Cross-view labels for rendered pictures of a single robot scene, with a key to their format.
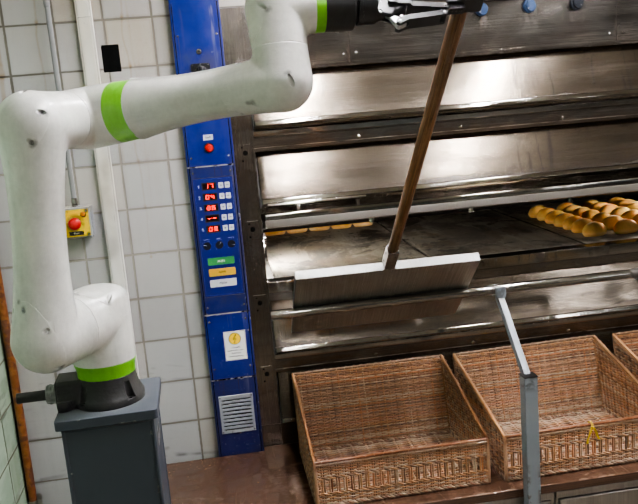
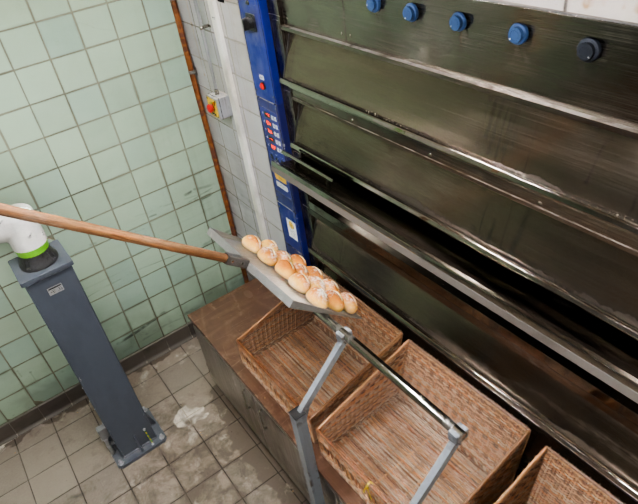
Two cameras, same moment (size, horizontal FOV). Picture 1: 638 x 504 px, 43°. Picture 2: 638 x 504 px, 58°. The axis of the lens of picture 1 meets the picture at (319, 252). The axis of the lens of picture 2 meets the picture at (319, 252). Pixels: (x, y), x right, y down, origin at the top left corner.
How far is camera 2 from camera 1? 263 cm
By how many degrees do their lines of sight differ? 64
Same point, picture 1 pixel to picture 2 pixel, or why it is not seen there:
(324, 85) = (330, 60)
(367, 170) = (358, 154)
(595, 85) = (585, 187)
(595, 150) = (574, 265)
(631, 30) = not seen: outside the picture
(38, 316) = not seen: outside the picture
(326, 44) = (330, 18)
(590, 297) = (537, 398)
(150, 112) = not seen: outside the picture
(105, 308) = not seen: outside the picture
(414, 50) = (395, 51)
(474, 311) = (431, 322)
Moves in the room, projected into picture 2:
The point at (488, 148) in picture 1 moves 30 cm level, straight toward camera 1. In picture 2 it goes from (458, 191) to (359, 218)
